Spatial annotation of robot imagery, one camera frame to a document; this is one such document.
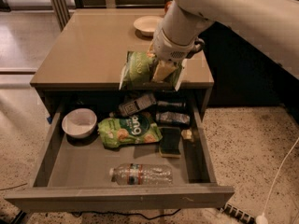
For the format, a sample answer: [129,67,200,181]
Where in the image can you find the white power cable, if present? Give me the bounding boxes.
[254,136,299,224]

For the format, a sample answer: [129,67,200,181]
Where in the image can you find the black cable under drawer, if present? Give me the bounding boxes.
[69,207,182,220]

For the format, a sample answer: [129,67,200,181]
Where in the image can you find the silver snack packet in drawer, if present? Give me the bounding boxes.
[156,111,190,125]

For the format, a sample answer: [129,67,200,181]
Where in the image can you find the white bowl on cabinet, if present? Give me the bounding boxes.
[134,16,162,37]

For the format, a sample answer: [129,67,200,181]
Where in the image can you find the clear plastic water bottle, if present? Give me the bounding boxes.
[109,163,173,186]

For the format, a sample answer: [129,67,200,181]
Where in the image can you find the grey cabinet with glossy top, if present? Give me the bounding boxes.
[29,8,215,120]

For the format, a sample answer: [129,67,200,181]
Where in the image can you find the open grey top drawer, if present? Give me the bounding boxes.
[5,105,234,213]

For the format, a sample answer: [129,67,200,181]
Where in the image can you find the green snack bag in drawer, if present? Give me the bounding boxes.
[97,114,163,148]

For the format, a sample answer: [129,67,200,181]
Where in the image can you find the green jalapeno chip bag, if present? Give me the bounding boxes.
[119,51,186,91]

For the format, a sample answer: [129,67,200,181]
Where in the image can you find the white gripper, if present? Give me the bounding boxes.
[147,29,205,82]

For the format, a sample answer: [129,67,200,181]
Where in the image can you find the green and yellow sponge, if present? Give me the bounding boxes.
[159,127,181,158]

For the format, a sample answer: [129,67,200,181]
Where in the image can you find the white bowl in drawer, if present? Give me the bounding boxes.
[62,108,97,139]

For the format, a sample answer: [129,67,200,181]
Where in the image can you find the orange soda can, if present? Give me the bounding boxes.
[164,1,172,13]

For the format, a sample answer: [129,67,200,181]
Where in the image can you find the dark can in drawer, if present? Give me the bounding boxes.
[157,101,186,108]

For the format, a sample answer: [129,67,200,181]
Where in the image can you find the dark labelled bottle in drawer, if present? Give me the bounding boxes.
[109,93,156,118]

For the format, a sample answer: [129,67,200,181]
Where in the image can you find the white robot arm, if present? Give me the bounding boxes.
[152,0,299,78]

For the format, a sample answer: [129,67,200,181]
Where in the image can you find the small yellow sponge piece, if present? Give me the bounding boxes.
[181,130,192,140]

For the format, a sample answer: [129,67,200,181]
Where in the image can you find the black power strip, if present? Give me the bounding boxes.
[221,203,255,224]

